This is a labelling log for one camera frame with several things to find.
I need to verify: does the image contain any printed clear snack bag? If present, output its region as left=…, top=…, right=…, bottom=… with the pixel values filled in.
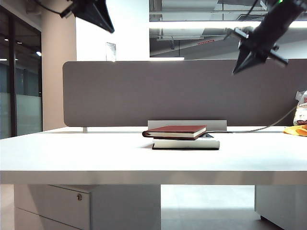
left=294, top=90, right=307, bottom=127

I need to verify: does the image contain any red leather-bound book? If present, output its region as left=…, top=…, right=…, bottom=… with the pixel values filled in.
left=142, top=124, right=207, bottom=141

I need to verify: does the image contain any grey power cable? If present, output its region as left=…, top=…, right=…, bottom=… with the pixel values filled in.
left=206, top=105, right=298, bottom=133

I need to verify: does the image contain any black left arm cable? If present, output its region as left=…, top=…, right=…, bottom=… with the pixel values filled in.
left=33, top=0, right=63, bottom=15

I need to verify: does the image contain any white drawer cabinet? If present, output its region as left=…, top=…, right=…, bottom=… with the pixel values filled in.
left=13, top=184, right=161, bottom=230

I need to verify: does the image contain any yellow cloth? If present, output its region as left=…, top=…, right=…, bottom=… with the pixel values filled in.
left=283, top=124, right=307, bottom=136

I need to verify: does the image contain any grey fabric desk partition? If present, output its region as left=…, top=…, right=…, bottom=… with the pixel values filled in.
left=62, top=59, right=307, bottom=127

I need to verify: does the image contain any black book with white pages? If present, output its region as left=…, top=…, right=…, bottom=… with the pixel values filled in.
left=152, top=133, right=221, bottom=151

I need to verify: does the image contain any metal wall plate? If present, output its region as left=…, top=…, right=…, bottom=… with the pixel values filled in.
left=106, top=42, right=117, bottom=62

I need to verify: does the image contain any short ceiling light strip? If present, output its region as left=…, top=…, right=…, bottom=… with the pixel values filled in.
left=149, top=57, right=185, bottom=61

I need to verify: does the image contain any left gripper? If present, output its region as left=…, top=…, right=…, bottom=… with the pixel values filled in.
left=59, top=0, right=116, bottom=34

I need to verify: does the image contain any grey metal cable flap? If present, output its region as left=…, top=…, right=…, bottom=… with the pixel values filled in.
left=147, top=119, right=227, bottom=132

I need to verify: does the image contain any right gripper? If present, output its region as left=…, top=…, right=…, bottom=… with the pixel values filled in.
left=231, top=23, right=290, bottom=75

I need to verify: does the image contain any white cabinet on casters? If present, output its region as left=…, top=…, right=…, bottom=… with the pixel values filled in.
left=254, top=184, right=307, bottom=230

